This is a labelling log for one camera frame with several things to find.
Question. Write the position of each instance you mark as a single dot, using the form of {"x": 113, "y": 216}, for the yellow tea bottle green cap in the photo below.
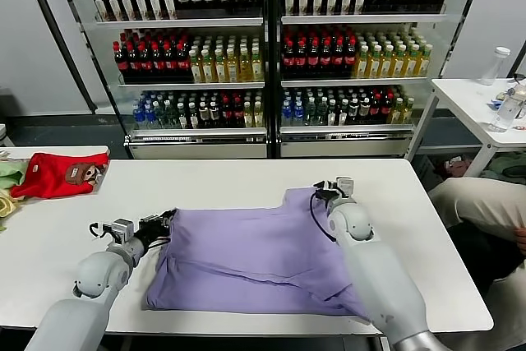
{"x": 410, "y": 63}
{"x": 220, "y": 68}
{"x": 257, "y": 67}
{"x": 232, "y": 68}
{"x": 362, "y": 64}
{"x": 245, "y": 67}
{"x": 386, "y": 64}
{"x": 374, "y": 64}
{"x": 196, "y": 68}
{"x": 398, "y": 63}
{"x": 423, "y": 62}
{"x": 208, "y": 68}

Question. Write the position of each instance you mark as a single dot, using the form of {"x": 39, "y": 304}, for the seated person in beige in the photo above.
{"x": 476, "y": 201}

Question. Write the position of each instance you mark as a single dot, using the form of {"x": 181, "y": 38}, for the lilac purple t-shirt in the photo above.
{"x": 246, "y": 252}

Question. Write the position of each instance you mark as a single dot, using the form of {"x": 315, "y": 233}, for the red t-shirt bear print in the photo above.
{"x": 49, "y": 177}

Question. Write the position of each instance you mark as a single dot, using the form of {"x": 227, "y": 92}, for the black crate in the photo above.
{"x": 423, "y": 167}

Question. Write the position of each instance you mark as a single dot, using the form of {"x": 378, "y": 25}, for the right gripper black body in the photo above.
{"x": 328, "y": 195}

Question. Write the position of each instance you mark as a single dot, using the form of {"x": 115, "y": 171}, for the clear green water bottle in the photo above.
{"x": 321, "y": 113}
{"x": 161, "y": 116}
{"x": 310, "y": 113}

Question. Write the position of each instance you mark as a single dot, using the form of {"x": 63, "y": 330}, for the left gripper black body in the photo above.
{"x": 148, "y": 234}

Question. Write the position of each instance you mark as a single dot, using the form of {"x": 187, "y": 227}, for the blue water bottle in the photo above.
{"x": 298, "y": 114}
{"x": 286, "y": 114}
{"x": 139, "y": 116}
{"x": 150, "y": 116}

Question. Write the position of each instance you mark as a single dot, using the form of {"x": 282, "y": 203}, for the glass-door drinks cabinet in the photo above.
{"x": 197, "y": 149}
{"x": 345, "y": 146}

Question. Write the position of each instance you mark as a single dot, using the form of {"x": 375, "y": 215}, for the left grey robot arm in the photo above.
{"x": 98, "y": 273}

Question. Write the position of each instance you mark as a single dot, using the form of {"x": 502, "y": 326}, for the light green cloth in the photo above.
{"x": 10, "y": 173}

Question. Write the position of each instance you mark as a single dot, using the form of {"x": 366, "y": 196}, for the person's bare hand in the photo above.
{"x": 521, "y": 240}

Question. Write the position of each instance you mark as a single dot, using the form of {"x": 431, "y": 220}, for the pale yellow cloth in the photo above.
{"x": 8, "y": 204}

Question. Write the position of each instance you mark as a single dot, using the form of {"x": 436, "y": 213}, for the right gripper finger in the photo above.
{"x": 320, "y": 184}

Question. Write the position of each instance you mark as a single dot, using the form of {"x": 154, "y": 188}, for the clear plastic water bottle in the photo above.
{"x": 506, "y": 112}

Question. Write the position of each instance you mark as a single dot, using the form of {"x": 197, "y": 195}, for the small blue yellow packet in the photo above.
{"x": 498, "y": 97}

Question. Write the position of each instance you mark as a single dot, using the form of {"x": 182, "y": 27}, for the dark slanted pole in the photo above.
{"x": 59, "y": 33}

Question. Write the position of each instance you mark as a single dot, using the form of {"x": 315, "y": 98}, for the pale yellow drink bottle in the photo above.
{"x": 248, "y": 116}
{"x": 407, "y": 111}
{"x": 259, "y": 116}
{"x": 397, "y": 112}

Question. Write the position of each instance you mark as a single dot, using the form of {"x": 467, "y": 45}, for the red-capped cola bottle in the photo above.
{"x": 134, "y": 64}
{"x": 227, "y": 114}
{"x": 158, "y": 64}
{"x": 122, "y": 64}
{"x": 349, "y": 59}
{"x": 375, "y": 109}
{"x": 238, "y": 114}
{"x": 288, "y": 60}
{"x": 146, "y": 64}
{"x": 313, "y": 60}
{"x": 386, "y": 109}
{"x": 170, "y": 64}
{"x": 301, "y": 60}
{"x": 338, "y": 60}
{"x": 182, "y": 64}
{"x": 325, "y": 60}

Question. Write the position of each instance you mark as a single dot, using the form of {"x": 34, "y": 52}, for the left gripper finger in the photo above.
{"x": 156, "y": 218}
{"x": 167, "y": 224}

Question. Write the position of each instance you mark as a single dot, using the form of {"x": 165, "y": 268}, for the small dark bottle white cap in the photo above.
{"x": 343, "y": 114}
{"x": 182, "y": 116}
{"x": 332, "y": 114}
{"x": 364, "y": 109}
{"x": 204, "y": 114}
{"x": 193, "y": 116}
{"x": 353, "y": 109}
{"x": 215, "y": 114}

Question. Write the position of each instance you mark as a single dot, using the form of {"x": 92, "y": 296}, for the dark red bag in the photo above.
{"x": 456, "y": 167}

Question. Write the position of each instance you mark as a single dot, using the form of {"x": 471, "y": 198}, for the white side table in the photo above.
{"x": 460, "y": 95}

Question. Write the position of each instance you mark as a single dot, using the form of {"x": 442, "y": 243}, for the green fabric bundle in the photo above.
{"x": 509, "y": 165}

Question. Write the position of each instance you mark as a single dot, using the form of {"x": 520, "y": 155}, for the white cabinet shelf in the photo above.
{"x": 353, "y": 82}
{"x": 193, "y": 85}
{"x": 345, "y": 129}
{"x": 361, "y": 19}
{"x": 197, "y": 132}
{"x": 181, "y": 24}

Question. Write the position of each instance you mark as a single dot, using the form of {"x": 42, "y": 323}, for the tall clear bottle white cap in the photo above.
{"x": 495, "y": 66}

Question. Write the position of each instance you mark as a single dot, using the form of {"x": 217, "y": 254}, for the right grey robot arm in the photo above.
{"x": 378, "y": 277}

